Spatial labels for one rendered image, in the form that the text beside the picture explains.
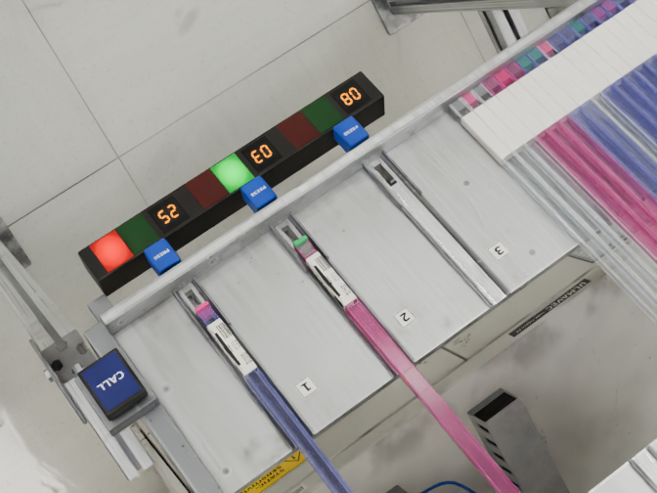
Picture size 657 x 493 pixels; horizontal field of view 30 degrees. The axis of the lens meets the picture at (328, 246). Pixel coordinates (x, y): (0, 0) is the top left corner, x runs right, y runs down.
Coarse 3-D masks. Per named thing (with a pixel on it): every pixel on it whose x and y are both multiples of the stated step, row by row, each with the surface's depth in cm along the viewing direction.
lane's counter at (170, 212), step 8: (168, 200) 119; (176, 200) 119; (152, 208) 119; (160, 208) 119; (168, 208) 119; (176, 208) 119; (152, 216) 118; (160, 216) 118; (168, 216) 118; (176, 216) 118; (184, 216) 118; (160, 224) 118; (168, 224) 118; (176, 224) 118
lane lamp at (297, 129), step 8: (296, 112) 123; (288, 120) 123; (296, 120) 123; (304, 120) 123; (280, 128) 122; (288, 128) 122; (296, 128) 122; (304, 128) 122; (312, 128) 122; (288, 136) 122; (296, 136) 122; (304, 136) 122; (312, 136) 122; (296, 144) 121; (304, 144) 121
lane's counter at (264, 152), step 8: (264, 136) 122; (256, 144) 122; (264, 144) 122; (248, 152) 121; (256, 152) 121; (264, 152) 121; (272, 152) 121; (248, 160) 121; (256, 160) 121; (264, 160) 121; (272, 160) 121; (256, 168) 120; (264, 168) 120
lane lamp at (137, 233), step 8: (136, 216) 119; (128, 224) 118; (136, 224) 118; (144, 224) 118; (120, 232) 118; (128, 232) 118; (136, 232) 118; (144, 232) 118; (152, 232) 118; (128, 240) 117; (136, 240) 117; (144, 240) 117; (152, 240) 117; (136, 248) 117; (144, 248) 117
